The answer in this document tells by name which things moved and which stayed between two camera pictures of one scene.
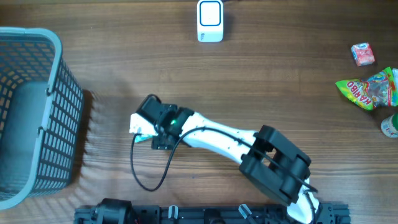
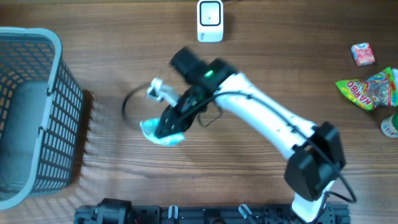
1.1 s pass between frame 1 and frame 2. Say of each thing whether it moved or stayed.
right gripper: moved
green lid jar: stayed
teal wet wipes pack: moved
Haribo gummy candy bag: stayed
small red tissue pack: stayed
